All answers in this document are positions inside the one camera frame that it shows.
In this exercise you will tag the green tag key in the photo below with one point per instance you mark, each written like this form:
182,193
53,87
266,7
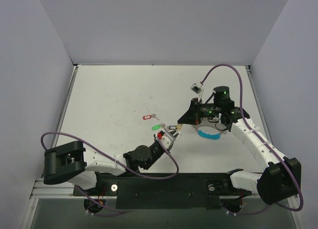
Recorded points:
158,126

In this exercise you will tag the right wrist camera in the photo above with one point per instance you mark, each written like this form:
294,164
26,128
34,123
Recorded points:
197,88

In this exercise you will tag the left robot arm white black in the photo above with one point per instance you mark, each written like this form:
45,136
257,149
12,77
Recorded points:
80,163

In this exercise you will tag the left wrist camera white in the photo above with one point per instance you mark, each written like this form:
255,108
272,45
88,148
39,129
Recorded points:
166,139

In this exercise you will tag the red tag key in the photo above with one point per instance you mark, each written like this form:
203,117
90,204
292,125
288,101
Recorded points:
150,116

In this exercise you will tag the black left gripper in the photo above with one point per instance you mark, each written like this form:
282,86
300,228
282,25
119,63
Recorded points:
160,143

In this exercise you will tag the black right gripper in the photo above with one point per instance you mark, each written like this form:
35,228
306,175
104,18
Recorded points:
195,111

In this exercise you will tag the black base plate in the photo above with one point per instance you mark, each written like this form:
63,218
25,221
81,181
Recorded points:
184,191

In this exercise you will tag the aluminium rail frame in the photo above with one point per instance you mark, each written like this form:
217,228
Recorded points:
33,202

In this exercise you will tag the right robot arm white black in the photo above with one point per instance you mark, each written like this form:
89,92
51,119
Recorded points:
281,176

